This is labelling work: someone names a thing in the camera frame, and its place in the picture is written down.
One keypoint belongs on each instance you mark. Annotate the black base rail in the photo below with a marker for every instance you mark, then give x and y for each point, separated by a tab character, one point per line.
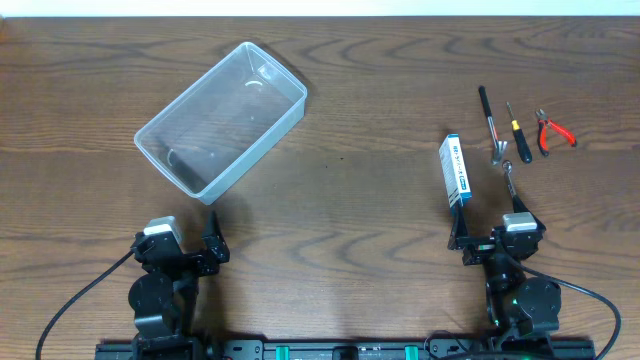
437	347

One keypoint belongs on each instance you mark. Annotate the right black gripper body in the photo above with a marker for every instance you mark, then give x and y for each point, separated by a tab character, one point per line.
479	250

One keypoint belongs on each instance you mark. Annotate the small silver wrench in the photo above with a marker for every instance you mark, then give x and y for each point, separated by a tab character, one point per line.
507	168

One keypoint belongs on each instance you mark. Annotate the black and yellow screwdriver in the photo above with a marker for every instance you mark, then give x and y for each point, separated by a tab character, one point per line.
519	137

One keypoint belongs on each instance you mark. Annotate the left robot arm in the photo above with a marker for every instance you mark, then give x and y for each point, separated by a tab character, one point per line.
164	298

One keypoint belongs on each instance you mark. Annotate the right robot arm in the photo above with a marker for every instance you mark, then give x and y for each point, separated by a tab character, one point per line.
519	306

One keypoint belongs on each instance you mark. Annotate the small hammer black handle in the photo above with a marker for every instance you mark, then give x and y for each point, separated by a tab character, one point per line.
500	146

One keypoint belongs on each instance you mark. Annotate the clear plastic container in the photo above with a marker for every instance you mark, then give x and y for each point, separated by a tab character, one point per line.
208	137

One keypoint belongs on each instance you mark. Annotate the white and blue box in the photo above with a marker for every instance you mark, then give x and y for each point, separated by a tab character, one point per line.
454	172

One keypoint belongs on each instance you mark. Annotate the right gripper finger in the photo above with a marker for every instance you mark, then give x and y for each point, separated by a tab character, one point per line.
518	205
459	228

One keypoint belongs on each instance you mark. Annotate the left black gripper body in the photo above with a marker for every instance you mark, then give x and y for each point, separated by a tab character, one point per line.
203	265

